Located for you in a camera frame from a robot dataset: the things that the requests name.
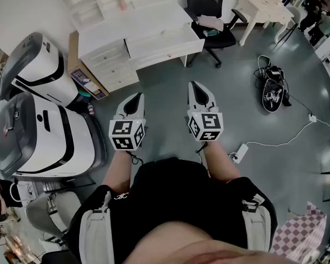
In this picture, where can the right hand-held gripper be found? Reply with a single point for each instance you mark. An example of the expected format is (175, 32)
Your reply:
(207, 125)

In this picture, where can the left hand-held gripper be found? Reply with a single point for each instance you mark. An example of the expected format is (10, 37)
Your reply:
(125, 133)

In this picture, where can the white desk drawer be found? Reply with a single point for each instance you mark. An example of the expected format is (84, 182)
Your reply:
(159, 52)

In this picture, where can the person's right forearm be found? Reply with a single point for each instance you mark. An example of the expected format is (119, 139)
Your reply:
(220, 164)

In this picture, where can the person's left forearm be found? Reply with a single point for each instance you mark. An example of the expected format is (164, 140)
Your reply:
(118, 172)

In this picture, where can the white desk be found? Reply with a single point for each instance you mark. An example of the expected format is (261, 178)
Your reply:
(143, 18)

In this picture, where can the white desk hutch shelf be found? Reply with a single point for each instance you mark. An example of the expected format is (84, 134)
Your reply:
(82, 10)

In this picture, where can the green packet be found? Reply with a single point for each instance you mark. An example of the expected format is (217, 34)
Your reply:
(211, 33)

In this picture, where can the white power strip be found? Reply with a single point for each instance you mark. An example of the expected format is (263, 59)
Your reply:
(240, 153)

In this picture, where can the flat cardboard box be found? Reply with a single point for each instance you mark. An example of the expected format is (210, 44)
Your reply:
(77, 62)

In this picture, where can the pink cloth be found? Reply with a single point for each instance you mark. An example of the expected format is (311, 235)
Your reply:
(211, 22)

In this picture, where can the white and grey robot housing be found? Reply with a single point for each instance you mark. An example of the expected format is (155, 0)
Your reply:
(41, 65)
(44, 136)

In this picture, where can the person's black shirt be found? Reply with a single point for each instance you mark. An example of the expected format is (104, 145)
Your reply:
(176, 197)

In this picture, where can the cream vanity table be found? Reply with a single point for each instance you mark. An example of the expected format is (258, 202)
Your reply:
(266, 7)

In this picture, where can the white plug adapter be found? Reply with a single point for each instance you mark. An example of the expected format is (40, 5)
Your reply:
(312, 118)

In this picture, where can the grey chair with thin legs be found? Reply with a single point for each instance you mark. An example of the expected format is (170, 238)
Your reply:
(292, 16)

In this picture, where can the grey padded chair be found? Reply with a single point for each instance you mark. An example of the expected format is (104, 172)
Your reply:
(52, 213)

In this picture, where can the white tote bag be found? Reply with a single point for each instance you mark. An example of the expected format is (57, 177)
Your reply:
(23, 195)

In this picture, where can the person's face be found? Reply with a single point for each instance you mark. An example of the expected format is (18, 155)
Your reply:
(198, 246)

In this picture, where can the pink chequered bag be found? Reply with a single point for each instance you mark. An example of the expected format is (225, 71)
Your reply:
(299, 232)

